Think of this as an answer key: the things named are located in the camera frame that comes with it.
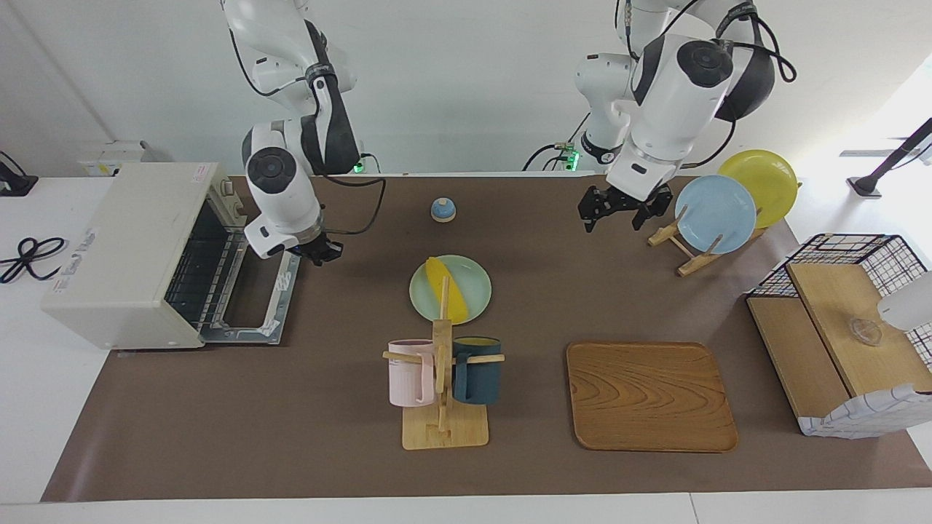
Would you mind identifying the yellow corn cob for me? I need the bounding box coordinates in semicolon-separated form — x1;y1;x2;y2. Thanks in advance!
425;256;470;323

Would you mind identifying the dark teal mug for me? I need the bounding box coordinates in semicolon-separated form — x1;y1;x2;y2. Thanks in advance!
451;336;503;405

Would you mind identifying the white checked cloth liner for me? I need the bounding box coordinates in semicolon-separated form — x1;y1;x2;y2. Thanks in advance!
799;384;932;439

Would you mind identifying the metal oven rack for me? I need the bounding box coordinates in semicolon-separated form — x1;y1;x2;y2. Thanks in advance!
166;200;248;325

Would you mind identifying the beige toaster oven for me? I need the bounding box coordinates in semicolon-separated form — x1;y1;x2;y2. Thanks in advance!
42;162;252;352

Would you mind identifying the white rounded device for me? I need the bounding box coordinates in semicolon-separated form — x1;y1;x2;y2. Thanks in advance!
877;271;932;332

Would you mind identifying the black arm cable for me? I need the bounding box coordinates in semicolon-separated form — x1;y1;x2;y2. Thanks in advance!
615;0;798;170
320;175;387;236

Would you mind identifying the black clamp stand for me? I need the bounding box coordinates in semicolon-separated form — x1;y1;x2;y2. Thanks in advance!
0;151;39;197

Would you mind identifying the wooden mug tree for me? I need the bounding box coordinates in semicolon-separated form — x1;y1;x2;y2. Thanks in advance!
382;275;505;450

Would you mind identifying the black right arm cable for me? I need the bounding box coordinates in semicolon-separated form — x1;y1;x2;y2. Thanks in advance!
320;175;387;236

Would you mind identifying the glass oven door with handle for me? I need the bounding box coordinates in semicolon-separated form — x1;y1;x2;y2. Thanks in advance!
200;251;301;345

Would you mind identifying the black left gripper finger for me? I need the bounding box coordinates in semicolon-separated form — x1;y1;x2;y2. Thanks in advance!
632;188;674;231
578;188;601;234

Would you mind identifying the pink mug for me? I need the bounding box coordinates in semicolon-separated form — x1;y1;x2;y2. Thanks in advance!
387;339;436;408

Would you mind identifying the wooden tray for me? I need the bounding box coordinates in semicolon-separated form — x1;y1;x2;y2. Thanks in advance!
566;341;739;453

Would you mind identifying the pale green plate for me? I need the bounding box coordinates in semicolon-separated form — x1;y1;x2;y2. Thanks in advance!
408;255;493;325

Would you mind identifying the coiled black cable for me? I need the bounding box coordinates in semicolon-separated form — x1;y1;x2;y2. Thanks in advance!
0;237;68;285

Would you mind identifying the black wire basket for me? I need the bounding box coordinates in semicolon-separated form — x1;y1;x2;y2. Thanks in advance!
746;233;932;439

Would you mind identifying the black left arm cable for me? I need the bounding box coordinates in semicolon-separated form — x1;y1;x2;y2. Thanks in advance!
615;0;798;170

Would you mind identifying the yellow plate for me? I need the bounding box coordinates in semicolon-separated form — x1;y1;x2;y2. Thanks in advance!
717;149;799;230

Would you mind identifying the wooden plate rack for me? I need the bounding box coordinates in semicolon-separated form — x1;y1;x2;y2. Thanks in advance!
648;182;802;277

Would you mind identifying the small clear glass dish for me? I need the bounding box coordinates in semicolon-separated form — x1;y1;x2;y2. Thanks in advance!
848;317;883;346

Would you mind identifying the black angled stand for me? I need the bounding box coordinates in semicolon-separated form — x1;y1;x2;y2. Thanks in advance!
847;118;932;199

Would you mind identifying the light blue plate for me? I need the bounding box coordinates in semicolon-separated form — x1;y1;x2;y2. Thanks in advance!
674;175;758;255

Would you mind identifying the brown table mat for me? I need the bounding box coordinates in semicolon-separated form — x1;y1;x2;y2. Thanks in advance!
40;173;932;503

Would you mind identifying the white socket box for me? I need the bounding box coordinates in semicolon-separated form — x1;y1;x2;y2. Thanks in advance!
76;140;157;178

